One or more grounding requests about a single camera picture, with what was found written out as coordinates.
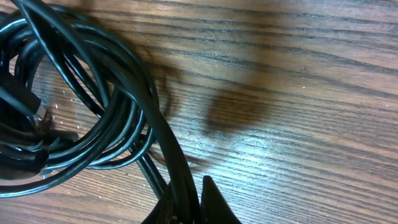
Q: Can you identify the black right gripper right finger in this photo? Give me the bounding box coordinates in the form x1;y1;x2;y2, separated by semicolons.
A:
200;175;241;224

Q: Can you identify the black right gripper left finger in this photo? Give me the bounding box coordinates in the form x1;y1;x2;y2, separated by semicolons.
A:
142;183;187;224

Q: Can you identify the black USB cable gray plug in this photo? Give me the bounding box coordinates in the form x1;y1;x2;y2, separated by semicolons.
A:
1;1;201;223

